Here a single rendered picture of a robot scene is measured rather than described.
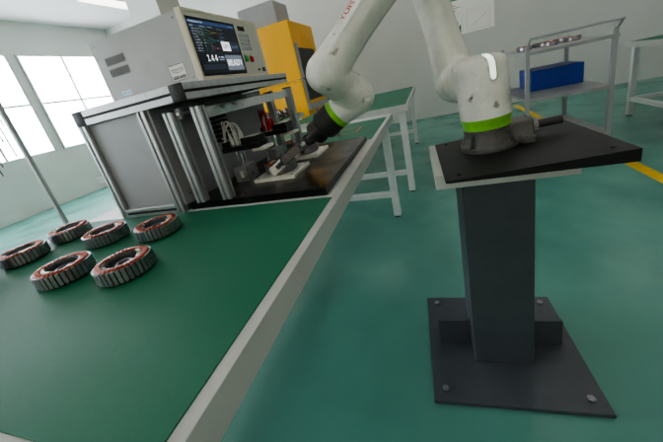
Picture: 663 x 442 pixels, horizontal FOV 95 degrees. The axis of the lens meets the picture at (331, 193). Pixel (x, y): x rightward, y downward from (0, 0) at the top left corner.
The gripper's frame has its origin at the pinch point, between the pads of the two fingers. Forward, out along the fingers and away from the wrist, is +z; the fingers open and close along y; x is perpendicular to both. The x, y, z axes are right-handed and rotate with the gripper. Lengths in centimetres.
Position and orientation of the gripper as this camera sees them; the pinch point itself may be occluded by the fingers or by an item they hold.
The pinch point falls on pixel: (282, 164)
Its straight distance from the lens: 107.6
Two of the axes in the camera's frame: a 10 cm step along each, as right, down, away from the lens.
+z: -7.0, 5.3, 4.7
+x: -6.6, -7.4, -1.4
